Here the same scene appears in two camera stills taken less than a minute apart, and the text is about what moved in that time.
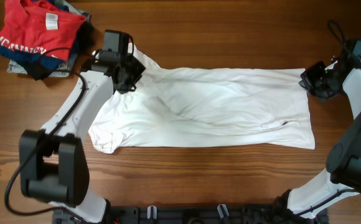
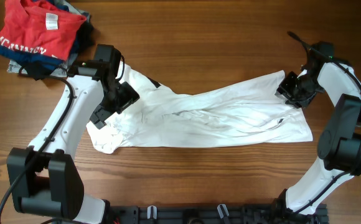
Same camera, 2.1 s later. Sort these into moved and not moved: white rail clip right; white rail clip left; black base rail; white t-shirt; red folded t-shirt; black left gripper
Moved: black left gripper; white t-shirt
Not moved: white rail clip right; black base rail; white rail clip left; red folded t-shirt
